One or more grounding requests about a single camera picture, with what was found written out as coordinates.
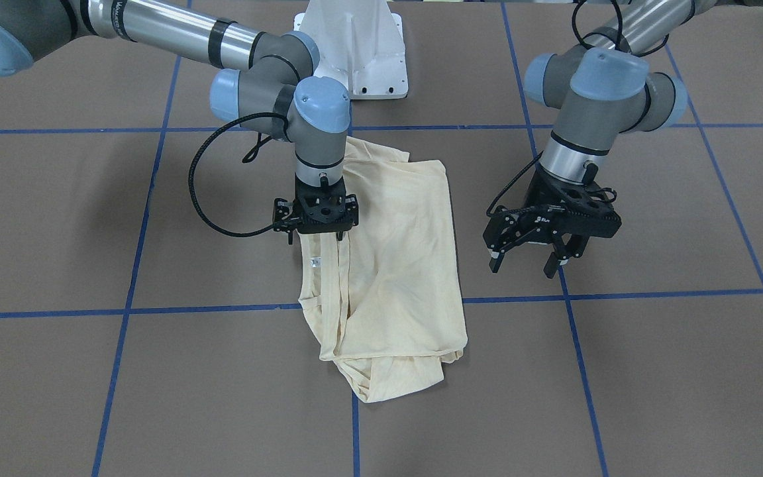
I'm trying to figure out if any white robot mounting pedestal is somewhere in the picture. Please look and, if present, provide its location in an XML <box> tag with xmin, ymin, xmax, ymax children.
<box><xmin>293</xmin><ymin>1</ymin><xmax>409</xmax><ymax>100</ymax></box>

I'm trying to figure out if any left gripper camera bracket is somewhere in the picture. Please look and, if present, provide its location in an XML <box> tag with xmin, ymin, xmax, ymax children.
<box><xmin>542</xmin><ymin>186</ymin><xmax>623</xmax><ymax>239</ymax></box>

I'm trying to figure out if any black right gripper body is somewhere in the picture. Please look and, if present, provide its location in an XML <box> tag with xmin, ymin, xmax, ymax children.
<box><xmin>294</xmin><ymin>178</ymin><xmax>346</xmax><ymax>223</ymax></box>

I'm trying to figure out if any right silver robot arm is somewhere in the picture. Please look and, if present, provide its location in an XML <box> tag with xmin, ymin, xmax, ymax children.
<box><xmin>0</xmin><ymin>1</ymin><xmax>358</xmax><ymax>239</ymax></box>

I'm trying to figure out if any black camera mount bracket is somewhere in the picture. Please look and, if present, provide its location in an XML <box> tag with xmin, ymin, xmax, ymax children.
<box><xmin>297</xmin><ymin>194</ymin><xmax>358</xmax><ymax>235</ymax></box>

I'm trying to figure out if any beige long-sleeve printed shirt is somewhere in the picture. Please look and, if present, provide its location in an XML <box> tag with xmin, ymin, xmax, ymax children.
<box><xmin>299</xmin><ymin>138</ymin><xmax>468</xmax><ymax>403</ymax></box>

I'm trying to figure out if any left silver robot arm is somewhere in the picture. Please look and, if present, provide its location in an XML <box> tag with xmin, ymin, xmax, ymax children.
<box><xmin>482</xmin><ymin>1</ymin><xmax>723</xmax><ymax>278</ymax></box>

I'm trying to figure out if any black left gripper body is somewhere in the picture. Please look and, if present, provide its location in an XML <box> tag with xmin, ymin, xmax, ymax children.
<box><xmin>521</xmin><ymin>166</ymin><xmax>601</xmax><ymax>229</ymax></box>

